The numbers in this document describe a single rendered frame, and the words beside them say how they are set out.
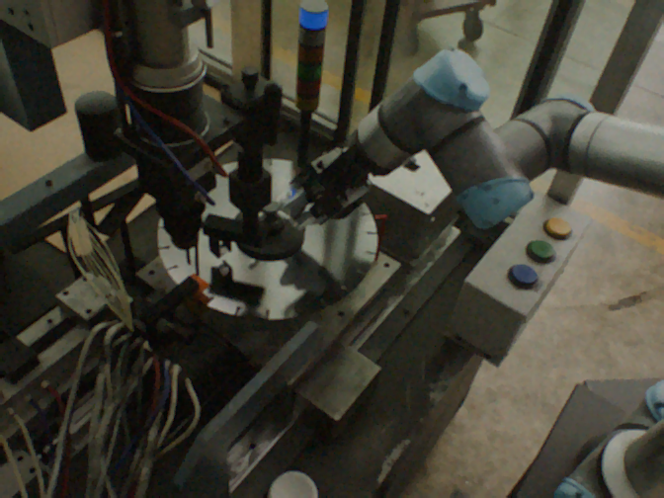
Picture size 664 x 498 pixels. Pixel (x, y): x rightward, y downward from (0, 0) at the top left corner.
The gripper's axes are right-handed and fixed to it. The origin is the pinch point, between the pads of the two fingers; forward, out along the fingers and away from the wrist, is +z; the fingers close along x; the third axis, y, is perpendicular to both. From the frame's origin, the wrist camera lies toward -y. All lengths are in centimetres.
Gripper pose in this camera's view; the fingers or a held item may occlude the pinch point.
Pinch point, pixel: (300, 214)
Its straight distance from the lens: 96.7
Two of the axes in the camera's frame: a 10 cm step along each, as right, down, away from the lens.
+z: -5.8, 4.2, 7.0
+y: -5.5, 4.2, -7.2
